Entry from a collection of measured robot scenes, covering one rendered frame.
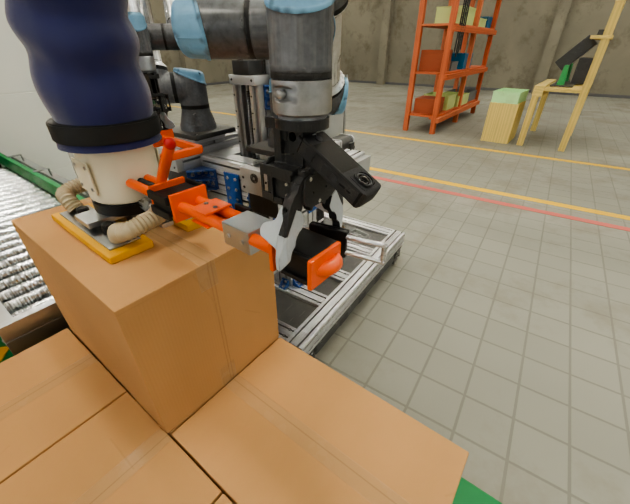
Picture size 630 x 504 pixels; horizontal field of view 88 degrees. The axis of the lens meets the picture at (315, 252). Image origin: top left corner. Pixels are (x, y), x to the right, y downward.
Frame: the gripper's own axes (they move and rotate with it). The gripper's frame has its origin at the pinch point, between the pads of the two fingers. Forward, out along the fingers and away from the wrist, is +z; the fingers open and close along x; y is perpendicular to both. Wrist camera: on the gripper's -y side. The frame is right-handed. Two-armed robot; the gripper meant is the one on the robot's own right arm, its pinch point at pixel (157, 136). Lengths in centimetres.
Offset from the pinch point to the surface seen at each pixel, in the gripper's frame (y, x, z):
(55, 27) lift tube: 37, -33, -29
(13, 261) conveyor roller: -64, -46, 53
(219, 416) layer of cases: 67, -37, 55
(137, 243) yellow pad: 45, -34, 12
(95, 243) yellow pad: 37, -40, 12
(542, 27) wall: -71, 1345, -88
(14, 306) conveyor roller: -27, -55, 54
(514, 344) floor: 125, 101, 109
